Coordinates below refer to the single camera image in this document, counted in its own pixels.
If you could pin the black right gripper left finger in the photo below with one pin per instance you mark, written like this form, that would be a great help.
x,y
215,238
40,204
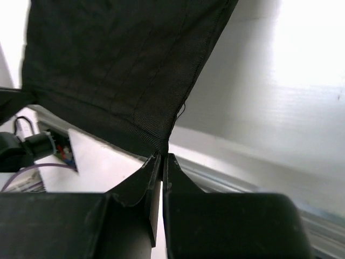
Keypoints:
x,y
120,223

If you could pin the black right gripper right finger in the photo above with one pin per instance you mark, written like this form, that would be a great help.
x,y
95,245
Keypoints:
x,y
228,225

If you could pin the black pleated skirt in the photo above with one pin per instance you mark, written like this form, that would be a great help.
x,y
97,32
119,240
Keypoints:
x,y
118,70

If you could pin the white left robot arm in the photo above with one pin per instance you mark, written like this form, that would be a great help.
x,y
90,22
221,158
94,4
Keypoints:
x,y
17,153

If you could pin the aluminium front rail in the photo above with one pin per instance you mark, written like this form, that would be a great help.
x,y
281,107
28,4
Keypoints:
x,y
319,200

